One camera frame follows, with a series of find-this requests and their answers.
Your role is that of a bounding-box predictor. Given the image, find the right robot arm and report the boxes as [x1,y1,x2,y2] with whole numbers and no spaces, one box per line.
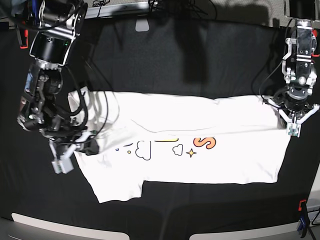
[17,0,99,156]

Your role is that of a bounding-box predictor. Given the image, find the black table cloth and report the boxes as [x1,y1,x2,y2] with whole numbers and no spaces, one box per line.
[0,18,320,240]

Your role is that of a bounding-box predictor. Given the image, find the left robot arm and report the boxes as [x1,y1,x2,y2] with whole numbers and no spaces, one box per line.
[262,0,320,125]

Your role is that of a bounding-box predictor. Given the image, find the red black clamp left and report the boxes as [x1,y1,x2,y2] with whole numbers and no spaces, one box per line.
[14,24,29,49]

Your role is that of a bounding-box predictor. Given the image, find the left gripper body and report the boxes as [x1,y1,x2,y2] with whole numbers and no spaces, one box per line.
[262,96,312,114]

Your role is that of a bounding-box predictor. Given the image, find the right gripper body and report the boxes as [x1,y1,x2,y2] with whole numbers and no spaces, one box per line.
[39,126,97,153]

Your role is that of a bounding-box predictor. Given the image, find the red blue clamp bottom right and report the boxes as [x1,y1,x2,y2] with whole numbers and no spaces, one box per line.
[297,199,310,239]

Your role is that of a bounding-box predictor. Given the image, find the grey cloth clip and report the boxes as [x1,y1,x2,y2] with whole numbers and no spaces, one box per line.
[135,18,150,33]

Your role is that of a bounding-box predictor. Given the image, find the tangled black cables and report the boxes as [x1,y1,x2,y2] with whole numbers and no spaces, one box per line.
[147,0,218,20]

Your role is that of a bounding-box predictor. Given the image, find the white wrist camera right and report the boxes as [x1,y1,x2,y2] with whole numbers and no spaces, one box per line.
[49,130,91,174]

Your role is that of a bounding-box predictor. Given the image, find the white printed t-shirt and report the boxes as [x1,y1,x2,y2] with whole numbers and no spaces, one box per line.
[75,88,290,203]

